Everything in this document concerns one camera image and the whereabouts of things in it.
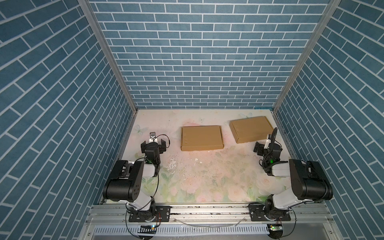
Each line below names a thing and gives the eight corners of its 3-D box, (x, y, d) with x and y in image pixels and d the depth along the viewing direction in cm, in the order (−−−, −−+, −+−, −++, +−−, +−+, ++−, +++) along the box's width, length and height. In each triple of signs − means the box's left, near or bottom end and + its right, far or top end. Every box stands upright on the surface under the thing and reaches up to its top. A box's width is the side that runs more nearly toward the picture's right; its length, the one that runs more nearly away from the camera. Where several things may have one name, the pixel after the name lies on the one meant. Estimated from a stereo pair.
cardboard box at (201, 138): (180, 150, 99) (179, 146, 95) (182, 130, 110) (181, 125, 106) (223, 150, 99) (224, 146, 95) (220, 130, 110) (221, 125, 106)
